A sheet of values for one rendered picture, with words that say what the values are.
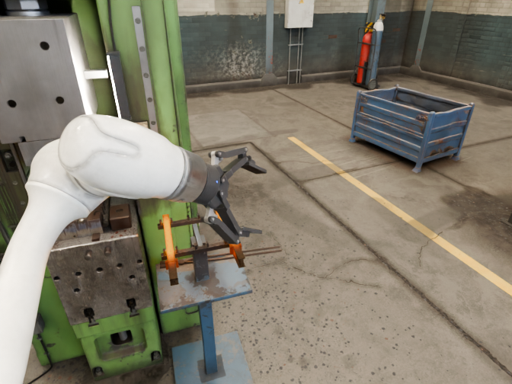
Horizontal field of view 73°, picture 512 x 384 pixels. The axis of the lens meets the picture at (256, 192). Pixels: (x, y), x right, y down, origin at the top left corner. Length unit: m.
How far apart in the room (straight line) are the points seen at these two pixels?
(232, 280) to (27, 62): 1.14
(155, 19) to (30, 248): 1.13
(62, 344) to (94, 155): 1.96
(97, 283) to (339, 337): 1.43
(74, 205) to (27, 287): 0.14
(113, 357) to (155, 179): 1.74
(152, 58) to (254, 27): 6.52
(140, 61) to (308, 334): 1.78
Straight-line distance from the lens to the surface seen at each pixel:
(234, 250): 1.34
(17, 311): 0.53
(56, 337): 2.33
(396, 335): 2.48
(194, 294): 1.59
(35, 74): 1.45
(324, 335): 2.36
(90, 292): 1.82
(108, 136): 0.48
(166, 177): 0.52
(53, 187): 0.60
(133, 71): 1.56
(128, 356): 2.18
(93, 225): 1.67
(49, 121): 1.49
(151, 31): 1.55
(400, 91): 5.50
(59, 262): 1.72
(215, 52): 7.76
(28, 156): 1.55
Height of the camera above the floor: 1.83
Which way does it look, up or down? 30 degrees down
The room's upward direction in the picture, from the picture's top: straight up
